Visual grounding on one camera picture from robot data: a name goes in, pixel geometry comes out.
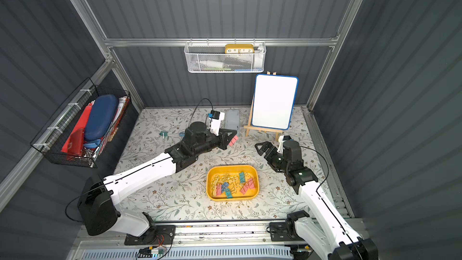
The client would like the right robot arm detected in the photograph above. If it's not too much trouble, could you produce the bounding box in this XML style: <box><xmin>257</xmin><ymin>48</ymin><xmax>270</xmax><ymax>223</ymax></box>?
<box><xmin>255</xmin><ymin>136</ymin><xmax>379</xmax><ymax>260</ymax></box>

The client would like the white wire wall basket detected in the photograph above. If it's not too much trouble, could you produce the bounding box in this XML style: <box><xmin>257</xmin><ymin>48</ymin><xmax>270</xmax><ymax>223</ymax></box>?
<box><xmin>184</xmin><ymin>42</ymin><xmax>267</xmax><ymax>73</ymax></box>

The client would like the blue oval pouch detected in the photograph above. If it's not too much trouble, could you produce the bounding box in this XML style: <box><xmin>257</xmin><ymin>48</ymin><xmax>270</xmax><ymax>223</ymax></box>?
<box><xmin>84</xmin><ymin>95</ymin><xmax>119</xmax><ymax>142</ymax></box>

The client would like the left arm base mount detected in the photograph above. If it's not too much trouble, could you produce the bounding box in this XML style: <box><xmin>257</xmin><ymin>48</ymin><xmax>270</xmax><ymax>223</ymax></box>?
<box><xmin>124</xmin><ymin>225</ymin><xmax>176</xmax><ymax>246</ymax></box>

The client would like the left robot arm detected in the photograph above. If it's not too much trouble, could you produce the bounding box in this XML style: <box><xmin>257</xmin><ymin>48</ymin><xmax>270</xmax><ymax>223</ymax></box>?
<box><xmin>77</xmin><ymin>110</ymin><xmax>237</xmax><ymax>238</ymax></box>

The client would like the yellow binder clip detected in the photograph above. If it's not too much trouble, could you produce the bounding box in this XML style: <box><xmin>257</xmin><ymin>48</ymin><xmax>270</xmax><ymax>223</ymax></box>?
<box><xmin>211</xmin><ymin>174</ymin><xmax>220</xmax><ymax>189</ymax></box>

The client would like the yellow clock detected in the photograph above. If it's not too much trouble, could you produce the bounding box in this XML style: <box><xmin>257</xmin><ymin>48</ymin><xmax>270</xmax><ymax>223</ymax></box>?
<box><xmin>225</xmin><ymin>43</ymin><xmax>255</xmax><ymax>54</ymax></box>

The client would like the blue binder clip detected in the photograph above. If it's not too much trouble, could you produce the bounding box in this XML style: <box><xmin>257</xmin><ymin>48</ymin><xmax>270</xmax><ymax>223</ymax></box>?
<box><xmin>221</xmin><ymin>182</ymin><xmax>229</xmax><ymax>193</ymax></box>

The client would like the pink binder clip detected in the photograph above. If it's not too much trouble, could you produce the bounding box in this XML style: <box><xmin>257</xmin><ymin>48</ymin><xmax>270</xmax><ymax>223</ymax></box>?
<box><xmin>246</xmin><ymin>178</ymin><xmax>255</xmax><ymax>189</ymax></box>
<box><xmin>229</xmin><ymin>136</ymin><xmax>238</xmax><ymax>146</ymax></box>
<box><xmin>240</xmin><ymin>184</ymin><xmax>249</xmax><ymax>195</ymax></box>

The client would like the wooden easel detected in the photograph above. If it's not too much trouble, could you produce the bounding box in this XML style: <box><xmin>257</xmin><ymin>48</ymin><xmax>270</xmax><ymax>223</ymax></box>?
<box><xmin>244</xmin><ymin>72</ymin><xmax>286</xmax><ymax>137</ymax></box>

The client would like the light blue plastic case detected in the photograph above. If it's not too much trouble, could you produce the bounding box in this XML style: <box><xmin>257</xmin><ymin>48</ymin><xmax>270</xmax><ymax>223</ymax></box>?
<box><xmin>224</xmin><ymin>109</ymin><xmax>240</xmax><ymax>131</ymax></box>

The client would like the pink binder clip top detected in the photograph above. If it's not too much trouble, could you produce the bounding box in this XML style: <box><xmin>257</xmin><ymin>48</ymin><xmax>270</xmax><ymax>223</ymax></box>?
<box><xmin>229</xmin><ymin>136</ymin><xmax>238</xmax><ymax>146</ymax></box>

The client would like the whiteboard with blue frame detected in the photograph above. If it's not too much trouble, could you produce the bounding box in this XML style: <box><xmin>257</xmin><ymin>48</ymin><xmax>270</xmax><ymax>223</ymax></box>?
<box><xmin>251</xmin><ymin>73</ymin><xmax>298</xmax><ymax>130</ymax></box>

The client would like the black wire side basket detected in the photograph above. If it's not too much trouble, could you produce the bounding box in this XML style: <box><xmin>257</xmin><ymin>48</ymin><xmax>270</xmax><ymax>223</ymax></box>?
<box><xmin>31</xmin><ymin>79</ymin><xmax>131</xmax><ymax>168</ymax></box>

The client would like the yellow storage box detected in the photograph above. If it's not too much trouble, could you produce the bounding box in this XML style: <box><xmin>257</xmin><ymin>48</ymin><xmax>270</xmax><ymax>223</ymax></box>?
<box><xmin>206</xmin><ymin>164</ymin><xmax>259</xmax><ymax>202</ymax></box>

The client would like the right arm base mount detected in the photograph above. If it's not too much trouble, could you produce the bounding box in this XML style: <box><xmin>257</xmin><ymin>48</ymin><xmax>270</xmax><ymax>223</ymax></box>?
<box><xmin>266</xmin><ymin>221</ymin><xmax>314</xmax><ymax>243</ymax></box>

